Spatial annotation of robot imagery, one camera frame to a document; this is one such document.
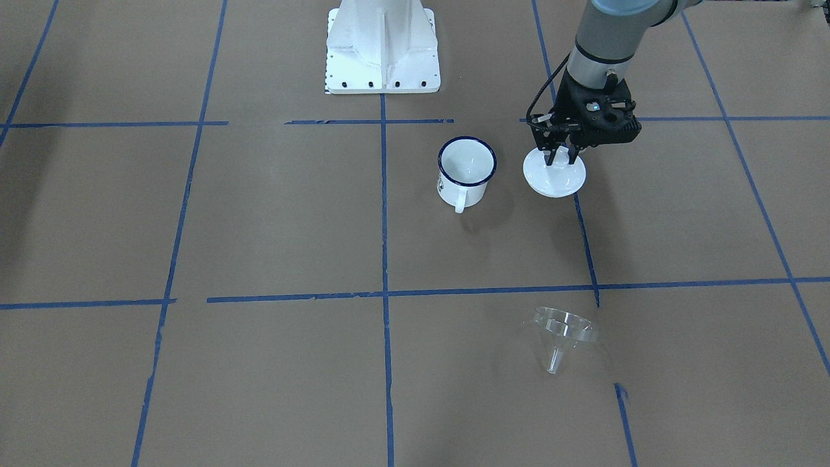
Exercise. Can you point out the clear plastic funnel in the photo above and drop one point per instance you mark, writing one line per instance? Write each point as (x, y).
(565, 330)

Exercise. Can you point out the white enamel mug blue rim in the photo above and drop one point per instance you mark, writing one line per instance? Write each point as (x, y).
(465, 166)

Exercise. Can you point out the black active gripper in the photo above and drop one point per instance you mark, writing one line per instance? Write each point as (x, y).
(569, 98)

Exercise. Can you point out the white mug lid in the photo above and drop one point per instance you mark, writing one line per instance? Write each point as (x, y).
(560, 179)

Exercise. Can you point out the silver blue active robot arm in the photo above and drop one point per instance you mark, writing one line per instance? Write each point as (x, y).
(608, 37)

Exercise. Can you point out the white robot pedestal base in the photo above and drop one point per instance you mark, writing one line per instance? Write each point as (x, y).
(375, 47)

